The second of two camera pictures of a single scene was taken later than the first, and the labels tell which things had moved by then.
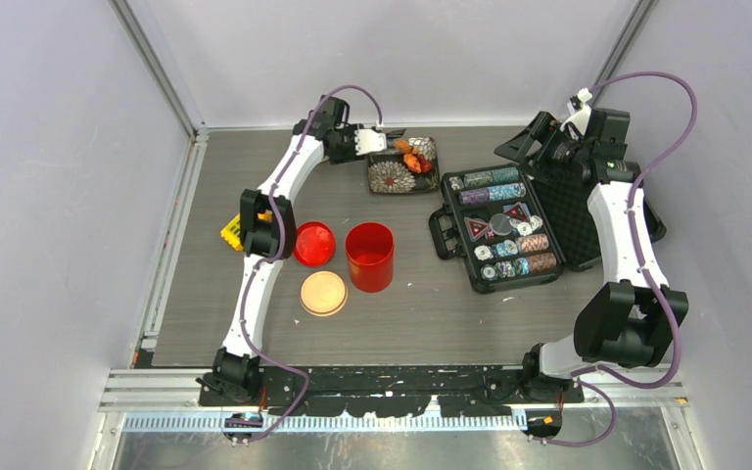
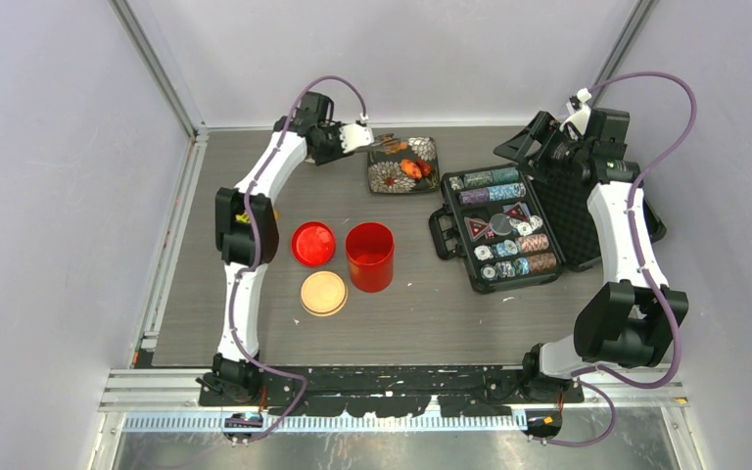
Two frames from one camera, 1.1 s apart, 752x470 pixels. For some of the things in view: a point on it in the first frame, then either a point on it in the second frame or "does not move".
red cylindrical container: (370, 248) does not move
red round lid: (314, 244) does not move
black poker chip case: (505, 227) does not move
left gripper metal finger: (396, 133) -> (381, 138)
